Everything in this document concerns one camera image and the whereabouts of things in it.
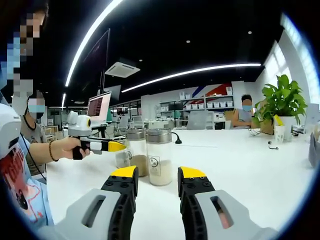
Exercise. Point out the brown paper bag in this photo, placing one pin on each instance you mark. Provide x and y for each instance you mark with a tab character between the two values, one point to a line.
267	126

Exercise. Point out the seasoning bottle white contents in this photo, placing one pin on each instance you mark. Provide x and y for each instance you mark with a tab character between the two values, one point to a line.
159	155

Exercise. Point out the large window with blinds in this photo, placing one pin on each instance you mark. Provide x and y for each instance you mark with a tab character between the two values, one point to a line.
300	50

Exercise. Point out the person's left hand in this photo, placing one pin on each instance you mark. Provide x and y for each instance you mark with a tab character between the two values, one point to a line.
67	147

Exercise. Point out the dark hanging monitor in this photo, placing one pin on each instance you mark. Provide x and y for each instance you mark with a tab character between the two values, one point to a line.
112	90

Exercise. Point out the small black monitor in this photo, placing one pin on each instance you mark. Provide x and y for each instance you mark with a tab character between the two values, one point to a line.
175	106

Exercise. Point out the green plant in white pot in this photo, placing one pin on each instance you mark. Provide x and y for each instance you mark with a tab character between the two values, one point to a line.
282	105

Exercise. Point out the black stand pole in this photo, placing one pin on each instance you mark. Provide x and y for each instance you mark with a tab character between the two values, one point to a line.
102	80

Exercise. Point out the ceiling air conditioner unit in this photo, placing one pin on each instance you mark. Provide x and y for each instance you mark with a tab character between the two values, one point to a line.
122	69

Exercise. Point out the person in blue shirt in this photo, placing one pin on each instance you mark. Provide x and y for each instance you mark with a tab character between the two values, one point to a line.
22	180

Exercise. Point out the grey mesh office chair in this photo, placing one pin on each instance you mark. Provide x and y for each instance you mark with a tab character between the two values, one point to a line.
200	120

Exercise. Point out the silver laptop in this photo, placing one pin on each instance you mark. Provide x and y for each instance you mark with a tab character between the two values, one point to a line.
98	107

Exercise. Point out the small black clip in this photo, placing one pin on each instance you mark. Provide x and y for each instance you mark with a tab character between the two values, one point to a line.
273	146

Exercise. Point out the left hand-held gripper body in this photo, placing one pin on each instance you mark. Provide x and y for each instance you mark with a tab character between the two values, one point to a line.
77	125

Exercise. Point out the small window with blinds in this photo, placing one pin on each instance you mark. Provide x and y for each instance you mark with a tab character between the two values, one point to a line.
273	65

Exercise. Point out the ceiling light strip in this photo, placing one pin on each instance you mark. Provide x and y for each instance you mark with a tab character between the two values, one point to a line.
190	72
85	42

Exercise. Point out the white chest device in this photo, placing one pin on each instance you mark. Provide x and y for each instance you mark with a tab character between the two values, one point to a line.
8	130

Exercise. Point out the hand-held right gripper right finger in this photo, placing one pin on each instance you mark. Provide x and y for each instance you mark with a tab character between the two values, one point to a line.
205	215

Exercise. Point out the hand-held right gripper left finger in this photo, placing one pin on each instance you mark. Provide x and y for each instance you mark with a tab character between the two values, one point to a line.
80	217

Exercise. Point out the shelf with white boxes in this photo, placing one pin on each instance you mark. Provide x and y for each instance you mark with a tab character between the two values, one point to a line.
215	105

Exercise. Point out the seasoning bottle brown contents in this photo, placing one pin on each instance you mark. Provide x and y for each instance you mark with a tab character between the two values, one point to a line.
137	160

